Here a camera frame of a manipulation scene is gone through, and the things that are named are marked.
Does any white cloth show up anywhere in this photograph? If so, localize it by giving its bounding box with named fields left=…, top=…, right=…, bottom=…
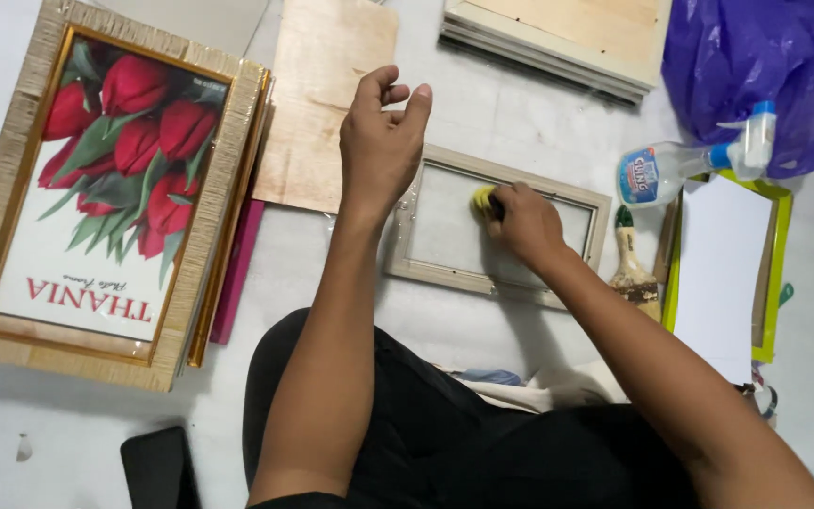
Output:
left=442, top=359, right=628, bottom=415

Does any plywood backing board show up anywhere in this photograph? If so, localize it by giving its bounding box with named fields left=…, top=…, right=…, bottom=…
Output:
left=252, top=0, right=400, bottom=215

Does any clear spray bottle blue nozzle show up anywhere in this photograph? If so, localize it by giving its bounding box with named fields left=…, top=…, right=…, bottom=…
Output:
left=616, top=99, right=778, bottom=210

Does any person's right hand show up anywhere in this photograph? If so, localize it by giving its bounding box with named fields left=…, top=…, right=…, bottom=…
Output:
left=485, top=181, right=568, bottom=274

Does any yellow sponge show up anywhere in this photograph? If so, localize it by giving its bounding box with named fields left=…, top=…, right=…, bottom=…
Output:
left=470, top=184, right=504, bottom=221

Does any magenta picture frame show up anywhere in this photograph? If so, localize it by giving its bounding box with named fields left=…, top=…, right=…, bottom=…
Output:
left=208, top=198, right=267, bottom=346

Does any white paper sheet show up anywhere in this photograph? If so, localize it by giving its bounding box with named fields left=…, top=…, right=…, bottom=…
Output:
left=671, top=175, right=774, bottom=388

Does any small beige picture frame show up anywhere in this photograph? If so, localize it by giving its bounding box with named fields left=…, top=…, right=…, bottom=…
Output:
left=383, top=143, right=613, bottom=311

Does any stack of wooden frames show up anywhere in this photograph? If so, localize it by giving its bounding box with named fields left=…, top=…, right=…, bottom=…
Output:
left=438, top=0, right=674, bottom=109

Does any wooden paintbrush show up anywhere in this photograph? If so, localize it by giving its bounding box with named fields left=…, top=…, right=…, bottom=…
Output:
left=607, top=204, right=663, bottom=324

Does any lime green picture frame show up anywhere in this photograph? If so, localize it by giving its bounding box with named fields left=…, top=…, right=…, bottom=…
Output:
left=660, top=168, right=795, bottom=366

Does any black phone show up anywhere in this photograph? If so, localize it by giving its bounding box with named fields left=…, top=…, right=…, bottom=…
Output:
left=119, top=426, right=202, bottom=509

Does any large beige tulip picture frame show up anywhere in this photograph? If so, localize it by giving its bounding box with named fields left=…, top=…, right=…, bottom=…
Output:
left=0, top=0, right=270, bottom=394

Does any person's left hand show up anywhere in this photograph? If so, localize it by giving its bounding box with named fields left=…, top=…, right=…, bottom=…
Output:
left=339, top=65, right=433, bottom=224

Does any purple plastic bag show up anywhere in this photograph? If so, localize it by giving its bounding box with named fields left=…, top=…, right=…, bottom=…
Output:
left=660, top=0, right=814, bottom=181

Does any person's black clothing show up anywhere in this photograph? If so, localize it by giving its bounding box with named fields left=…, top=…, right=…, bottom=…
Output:
left=242, top=307, right=701, bottom=509

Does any gold picture frame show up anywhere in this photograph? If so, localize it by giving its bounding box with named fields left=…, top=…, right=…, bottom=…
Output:
left=187, top=67, right=275, bottom=369

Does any tape roll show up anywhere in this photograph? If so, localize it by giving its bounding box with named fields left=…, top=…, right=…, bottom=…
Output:
left=734, top=361, right=780, bottom=427

